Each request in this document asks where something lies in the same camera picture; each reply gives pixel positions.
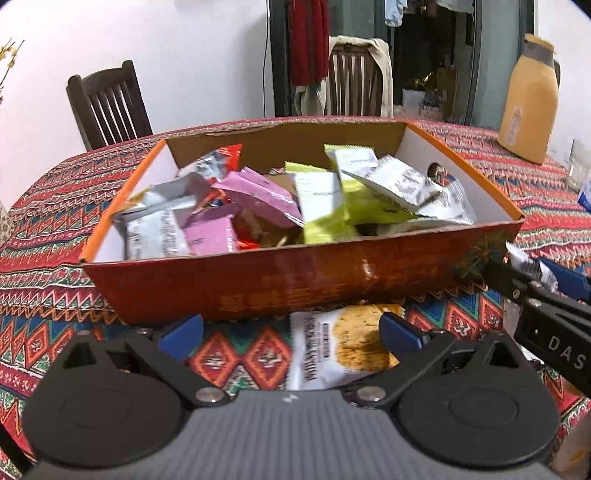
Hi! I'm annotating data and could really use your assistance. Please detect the brown slatted wooden chair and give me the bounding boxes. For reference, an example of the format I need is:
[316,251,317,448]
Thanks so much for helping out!
[328,44,384,116]

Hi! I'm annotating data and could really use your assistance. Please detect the light blue hanging shirt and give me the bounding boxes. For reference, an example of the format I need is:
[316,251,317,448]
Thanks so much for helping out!
[385,0,409,28]

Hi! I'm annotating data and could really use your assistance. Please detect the grey planter pot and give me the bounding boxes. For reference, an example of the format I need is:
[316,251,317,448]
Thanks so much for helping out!
[403,89,428,112]

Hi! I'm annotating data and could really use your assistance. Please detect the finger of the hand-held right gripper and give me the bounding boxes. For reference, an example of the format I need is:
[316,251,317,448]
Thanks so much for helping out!
[538,257,591,303]
[482,261,543,302]

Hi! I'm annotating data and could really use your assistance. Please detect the clear glass cup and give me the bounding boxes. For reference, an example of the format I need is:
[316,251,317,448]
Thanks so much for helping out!
[566,138,591,192]

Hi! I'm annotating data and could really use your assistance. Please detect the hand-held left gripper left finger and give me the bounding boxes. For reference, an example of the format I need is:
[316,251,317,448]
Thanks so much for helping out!
[55,314,229,409]

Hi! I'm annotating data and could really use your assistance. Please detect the yellow thermos jug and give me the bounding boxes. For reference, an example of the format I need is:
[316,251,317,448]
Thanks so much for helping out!
[499,33,561,165]

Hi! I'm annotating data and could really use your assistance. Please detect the small white snack packet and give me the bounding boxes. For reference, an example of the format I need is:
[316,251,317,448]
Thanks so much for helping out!
[505,242,560,291]

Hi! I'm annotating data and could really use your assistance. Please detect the yellow flower branches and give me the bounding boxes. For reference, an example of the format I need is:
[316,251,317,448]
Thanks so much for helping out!
[0,39,26,107]

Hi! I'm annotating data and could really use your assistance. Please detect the dark wooden chair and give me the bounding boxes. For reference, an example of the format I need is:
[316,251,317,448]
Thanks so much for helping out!
[66,60,154,151]

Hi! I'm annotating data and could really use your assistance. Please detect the black cable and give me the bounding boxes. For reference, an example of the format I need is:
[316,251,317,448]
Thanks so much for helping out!
[261,0,271,118]

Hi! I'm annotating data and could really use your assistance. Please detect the heap of assorted snack packets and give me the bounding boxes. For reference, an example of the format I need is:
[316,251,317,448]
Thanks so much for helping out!
[111,144,476,261]

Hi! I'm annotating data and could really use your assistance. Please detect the orange pumpkin print cardboard box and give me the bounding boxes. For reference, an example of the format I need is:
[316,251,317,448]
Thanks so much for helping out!
[79,117,526,326]

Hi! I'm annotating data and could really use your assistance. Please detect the dark framed sliding glass door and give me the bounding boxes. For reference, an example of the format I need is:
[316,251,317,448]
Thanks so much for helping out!
[268,0,536,127]

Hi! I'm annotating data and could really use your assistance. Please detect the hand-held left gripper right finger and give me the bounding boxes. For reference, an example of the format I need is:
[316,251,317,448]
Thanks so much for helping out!
[351,311,529,409]

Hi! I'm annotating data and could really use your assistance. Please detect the wooden chair with cloth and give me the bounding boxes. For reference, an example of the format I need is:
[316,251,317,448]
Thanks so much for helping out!
[293,34,394,118]

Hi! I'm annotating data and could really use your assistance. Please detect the white cracker print snack packet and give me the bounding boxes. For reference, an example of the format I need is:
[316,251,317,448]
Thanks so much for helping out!
[286,304,407,391]

